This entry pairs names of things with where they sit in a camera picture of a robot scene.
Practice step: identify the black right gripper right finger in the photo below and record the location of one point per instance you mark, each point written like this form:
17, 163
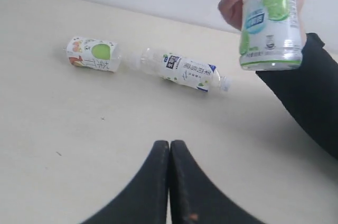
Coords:
193, 196

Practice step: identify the clear jasmine tea bottle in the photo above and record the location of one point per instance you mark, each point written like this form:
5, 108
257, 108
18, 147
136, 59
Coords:
178, 69

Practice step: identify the lime sports drink bottle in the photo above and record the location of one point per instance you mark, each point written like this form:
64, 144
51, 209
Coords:
270, 36

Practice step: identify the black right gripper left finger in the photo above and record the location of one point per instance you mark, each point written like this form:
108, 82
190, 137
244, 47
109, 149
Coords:
144, 199

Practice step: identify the square tea bottle colourful label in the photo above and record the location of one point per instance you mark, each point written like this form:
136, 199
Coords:
94, 54

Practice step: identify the black sleeved forearm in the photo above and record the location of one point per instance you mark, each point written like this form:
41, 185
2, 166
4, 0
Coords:
309, 93

